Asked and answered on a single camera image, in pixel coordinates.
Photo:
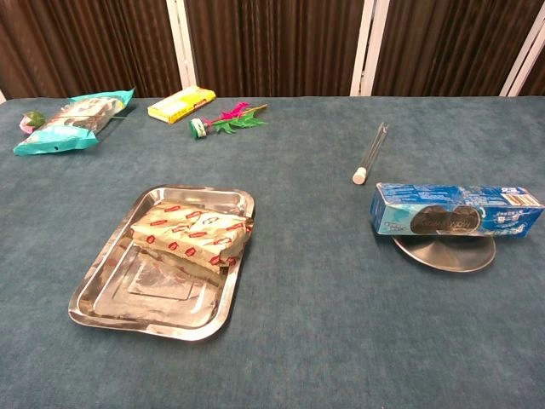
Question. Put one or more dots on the gold red snack packet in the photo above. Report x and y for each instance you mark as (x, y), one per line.
(191, 234)

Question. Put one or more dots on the blue cookie box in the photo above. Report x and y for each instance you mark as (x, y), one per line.
(426, 200)

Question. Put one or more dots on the glass test tube white cap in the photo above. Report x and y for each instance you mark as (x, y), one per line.
(359, 175)

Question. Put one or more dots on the artificial pink flower green leaves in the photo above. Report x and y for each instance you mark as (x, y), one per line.
(232, 115)

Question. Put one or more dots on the green white tape roll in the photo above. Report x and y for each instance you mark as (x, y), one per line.
(198, 128)

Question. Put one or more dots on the yellow flat box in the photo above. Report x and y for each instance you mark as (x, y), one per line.
(179, 104)

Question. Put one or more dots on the brown pleated screen panel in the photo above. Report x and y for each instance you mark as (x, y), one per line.
(85, 42)
(447, 42)
(277, 42)

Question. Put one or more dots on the rectangular stainless steel tray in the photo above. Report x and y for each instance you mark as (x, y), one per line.
(127, 307)

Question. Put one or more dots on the round stainless steel plate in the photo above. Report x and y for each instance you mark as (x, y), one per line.
(447, 257)

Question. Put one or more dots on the teal snack bag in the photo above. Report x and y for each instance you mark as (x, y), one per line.
(64, 136)

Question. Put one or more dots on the artificial pink rose thin stem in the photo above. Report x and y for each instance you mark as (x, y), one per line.
(30, 121)

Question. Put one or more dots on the white screen frame post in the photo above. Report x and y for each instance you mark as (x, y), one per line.
(181, 42)
(523, 55)
(368, 42)

